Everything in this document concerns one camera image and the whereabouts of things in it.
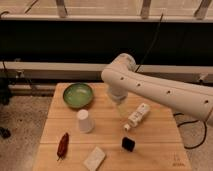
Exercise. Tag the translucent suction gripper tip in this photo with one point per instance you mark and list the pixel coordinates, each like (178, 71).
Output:
(122, 108)

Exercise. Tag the white ceramic cup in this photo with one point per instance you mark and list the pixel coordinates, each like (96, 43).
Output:
(85, 123)

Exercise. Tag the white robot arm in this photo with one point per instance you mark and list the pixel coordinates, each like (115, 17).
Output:
(191, 99)

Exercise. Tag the black eraser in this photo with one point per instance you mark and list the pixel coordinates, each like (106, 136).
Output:
(128, 144)

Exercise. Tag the white plastic bottle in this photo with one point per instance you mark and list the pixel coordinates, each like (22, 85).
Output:
(137, 116)

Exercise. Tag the green bowl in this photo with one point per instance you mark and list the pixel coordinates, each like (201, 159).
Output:
(78, 95)

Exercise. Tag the white sponge block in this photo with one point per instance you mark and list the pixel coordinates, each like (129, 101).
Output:
(94, 159)

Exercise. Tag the red chili pepper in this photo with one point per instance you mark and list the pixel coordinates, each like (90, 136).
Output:
(63, 146)

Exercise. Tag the black object on floor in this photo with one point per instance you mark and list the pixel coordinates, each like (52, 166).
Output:
(4, 133)

